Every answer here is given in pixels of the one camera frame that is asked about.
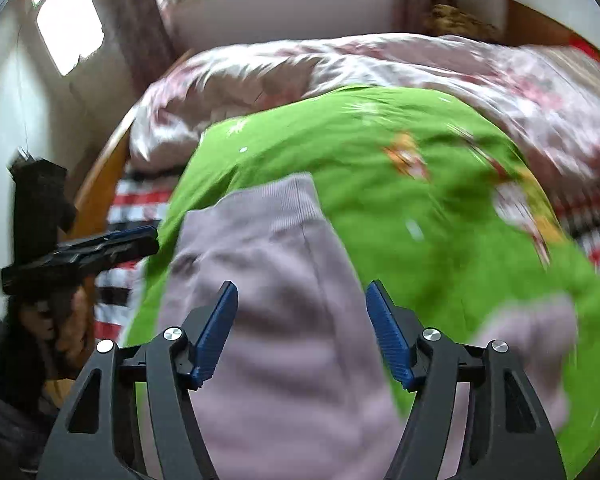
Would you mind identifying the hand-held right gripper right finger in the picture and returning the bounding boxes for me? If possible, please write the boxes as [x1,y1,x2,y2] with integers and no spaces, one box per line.
[366,280,567,480]

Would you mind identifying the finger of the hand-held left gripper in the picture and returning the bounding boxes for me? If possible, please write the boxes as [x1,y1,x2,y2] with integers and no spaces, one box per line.
[101,225,159,244]
[97,237,160,267]

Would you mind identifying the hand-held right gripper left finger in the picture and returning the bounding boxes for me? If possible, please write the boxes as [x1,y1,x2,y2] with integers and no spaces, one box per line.
[37,281,239,480]

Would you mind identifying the lilac pants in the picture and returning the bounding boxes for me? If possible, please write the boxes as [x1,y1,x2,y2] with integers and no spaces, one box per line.
[157,172,581,480]

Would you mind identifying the person's left forearm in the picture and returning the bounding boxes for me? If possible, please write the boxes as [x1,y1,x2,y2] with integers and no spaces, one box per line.
[0,310,81,416]

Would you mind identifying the person's left hand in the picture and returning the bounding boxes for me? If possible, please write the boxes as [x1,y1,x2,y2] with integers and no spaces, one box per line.
[22,282,98,361]

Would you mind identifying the striped bed sheet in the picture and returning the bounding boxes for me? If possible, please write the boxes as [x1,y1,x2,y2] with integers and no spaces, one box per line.
[92,167,600,341]

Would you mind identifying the green printed blanket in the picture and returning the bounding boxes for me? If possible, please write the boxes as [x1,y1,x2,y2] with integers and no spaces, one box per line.
[125,85,600,480]

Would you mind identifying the small side window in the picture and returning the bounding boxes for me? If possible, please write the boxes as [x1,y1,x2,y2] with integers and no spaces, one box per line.
[30,0,106,77]

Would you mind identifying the pink floral quilt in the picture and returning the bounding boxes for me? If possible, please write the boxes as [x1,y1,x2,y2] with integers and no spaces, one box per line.
[130,34,600,186]

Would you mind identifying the yellow patterned cloth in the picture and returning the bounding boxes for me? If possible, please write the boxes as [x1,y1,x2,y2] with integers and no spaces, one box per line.
[422,4,501,43]

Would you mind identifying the red pillow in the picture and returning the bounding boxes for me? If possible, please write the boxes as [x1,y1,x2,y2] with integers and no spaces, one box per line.
[567,35,600,77]

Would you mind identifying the wooden headboard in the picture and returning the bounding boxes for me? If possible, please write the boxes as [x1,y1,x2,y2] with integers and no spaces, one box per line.
[502,0,600,53]

